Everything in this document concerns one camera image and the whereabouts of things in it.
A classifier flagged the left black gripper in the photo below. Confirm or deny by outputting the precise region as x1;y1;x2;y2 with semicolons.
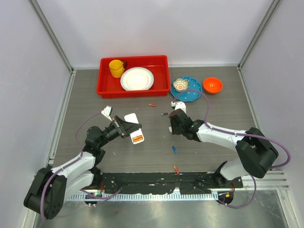
98;115;141;148

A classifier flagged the white remote control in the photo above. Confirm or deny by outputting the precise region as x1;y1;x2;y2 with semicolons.
123;113;145;144

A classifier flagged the orange battery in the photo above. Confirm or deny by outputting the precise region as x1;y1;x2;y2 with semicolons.
132;135;143;142

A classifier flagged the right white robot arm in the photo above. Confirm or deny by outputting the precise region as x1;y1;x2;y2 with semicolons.
169;109;278;188

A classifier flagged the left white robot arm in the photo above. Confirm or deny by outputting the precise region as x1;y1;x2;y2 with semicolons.
23;113;142;219

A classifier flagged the blue dotted plate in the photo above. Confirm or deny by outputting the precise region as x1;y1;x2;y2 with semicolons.
171;76;202;102

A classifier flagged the small patterned bowl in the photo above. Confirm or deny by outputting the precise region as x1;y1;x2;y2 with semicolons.
172;77;189;92

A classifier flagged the red plastic tray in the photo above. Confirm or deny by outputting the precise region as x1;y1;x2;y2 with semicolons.
96;55;171;99

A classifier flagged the red battery near base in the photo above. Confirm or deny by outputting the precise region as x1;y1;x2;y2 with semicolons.
173;165;180;175

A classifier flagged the orange plastic bowl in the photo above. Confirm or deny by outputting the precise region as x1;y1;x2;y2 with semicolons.
203;77;223;94

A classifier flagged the white paper plate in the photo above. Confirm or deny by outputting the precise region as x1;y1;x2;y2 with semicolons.
120;67;154;91

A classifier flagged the yellow mug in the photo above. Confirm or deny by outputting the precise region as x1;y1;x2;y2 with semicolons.
109;59;127;78

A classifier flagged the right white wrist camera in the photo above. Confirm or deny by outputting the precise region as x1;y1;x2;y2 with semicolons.
171;101;187;113

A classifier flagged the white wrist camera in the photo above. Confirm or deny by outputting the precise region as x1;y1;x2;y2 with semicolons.
171;101;187;113
101;106;113;122

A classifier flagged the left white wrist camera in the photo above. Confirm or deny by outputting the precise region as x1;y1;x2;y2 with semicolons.
101;106;113;122

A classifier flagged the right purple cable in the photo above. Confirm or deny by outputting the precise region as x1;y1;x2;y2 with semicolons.
174;89;292;209

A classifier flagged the purple cable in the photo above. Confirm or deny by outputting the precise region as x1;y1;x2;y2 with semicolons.
174;89;292;209
40;113;122;220

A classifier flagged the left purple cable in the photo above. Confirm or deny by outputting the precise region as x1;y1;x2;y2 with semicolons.
40;113;122;220

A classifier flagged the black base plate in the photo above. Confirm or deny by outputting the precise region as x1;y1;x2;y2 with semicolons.
102;172;243;195

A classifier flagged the slotted cable duct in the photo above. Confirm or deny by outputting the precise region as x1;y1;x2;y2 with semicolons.
66;192;218;203

